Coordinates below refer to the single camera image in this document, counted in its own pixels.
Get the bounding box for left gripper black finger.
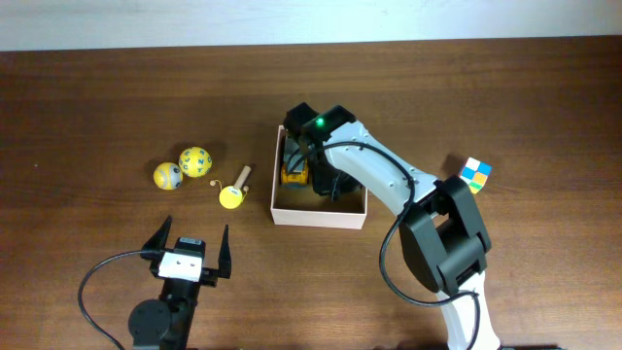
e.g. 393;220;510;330
218;225;232;279
140;216;173;260

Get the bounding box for yellow grey dump truck toy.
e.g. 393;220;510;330
280;136;309;188

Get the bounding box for yellow wooden rattle drum toy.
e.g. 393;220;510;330
210;165;252;210

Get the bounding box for yellow and grey ball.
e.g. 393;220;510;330
153;162;184;191

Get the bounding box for yellow ball with blue letters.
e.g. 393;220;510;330
179;147;213;178

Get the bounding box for colourful puzzle cube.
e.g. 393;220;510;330
459;157;492;194

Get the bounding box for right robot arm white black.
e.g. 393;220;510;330
283;103;501;349

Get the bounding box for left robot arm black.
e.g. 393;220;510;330
128;217;232;350

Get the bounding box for white cardboard box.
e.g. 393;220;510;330
270;125;368;229

